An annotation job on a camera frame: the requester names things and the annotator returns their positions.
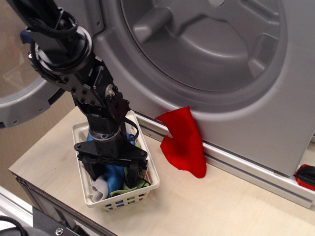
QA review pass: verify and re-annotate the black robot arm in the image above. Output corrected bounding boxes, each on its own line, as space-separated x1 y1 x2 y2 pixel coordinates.
9 0 147 188

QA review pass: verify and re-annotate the bright blue cloth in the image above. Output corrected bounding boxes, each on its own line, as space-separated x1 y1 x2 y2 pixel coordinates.
86 132 137 204

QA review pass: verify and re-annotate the black braided cable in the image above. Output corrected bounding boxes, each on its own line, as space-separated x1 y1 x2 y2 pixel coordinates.
0 215 27 236

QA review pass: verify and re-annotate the light green cloth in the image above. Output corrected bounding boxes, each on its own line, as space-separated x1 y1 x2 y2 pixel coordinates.
105 165 151 198

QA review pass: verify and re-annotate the white grey cloth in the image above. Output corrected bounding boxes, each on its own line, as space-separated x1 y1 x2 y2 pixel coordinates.
89 177 109 203

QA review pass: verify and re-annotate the red black tool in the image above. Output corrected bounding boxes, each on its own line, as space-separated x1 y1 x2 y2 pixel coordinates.
295 164 315 191

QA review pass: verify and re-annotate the white plastic laundry basket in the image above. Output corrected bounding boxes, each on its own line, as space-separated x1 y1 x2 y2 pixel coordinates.
71 110 160 212

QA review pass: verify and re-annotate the large red cloth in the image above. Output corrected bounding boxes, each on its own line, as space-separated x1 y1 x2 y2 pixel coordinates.
155 106 207 178

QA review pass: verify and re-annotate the blue block behind door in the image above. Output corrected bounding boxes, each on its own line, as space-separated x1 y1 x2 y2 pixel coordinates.
20 29 32 44

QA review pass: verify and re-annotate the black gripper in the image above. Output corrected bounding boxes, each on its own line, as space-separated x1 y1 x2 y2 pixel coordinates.
74 137 148 188

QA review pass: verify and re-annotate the round grey machine door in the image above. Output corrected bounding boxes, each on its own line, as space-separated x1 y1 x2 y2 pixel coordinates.
0 72 66 129

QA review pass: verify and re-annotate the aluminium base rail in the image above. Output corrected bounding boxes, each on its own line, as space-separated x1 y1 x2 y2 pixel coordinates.
72 86 315 209

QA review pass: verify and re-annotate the grey toy washing machine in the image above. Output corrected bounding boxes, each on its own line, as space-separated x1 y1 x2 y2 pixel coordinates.
85 0 315 176

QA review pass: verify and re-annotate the black metal bracket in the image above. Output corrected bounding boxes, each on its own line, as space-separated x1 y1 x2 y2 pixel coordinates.
32 206 88 236

